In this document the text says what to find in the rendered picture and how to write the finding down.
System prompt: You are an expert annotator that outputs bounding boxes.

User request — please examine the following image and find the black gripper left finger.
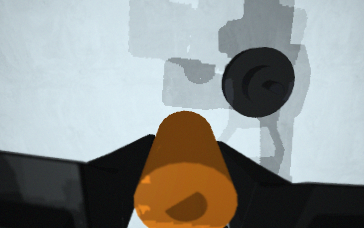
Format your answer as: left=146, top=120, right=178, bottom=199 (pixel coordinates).
left=0, top=134, right=155, bottom=228

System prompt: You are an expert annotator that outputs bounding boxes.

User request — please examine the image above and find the orange knob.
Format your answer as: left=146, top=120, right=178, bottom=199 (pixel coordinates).
left=134, top=111, right=237, bottom=228

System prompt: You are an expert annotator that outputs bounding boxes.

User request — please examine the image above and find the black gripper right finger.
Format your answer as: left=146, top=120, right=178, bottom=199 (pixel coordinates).
left=217, top=141, right=364, bottom=228

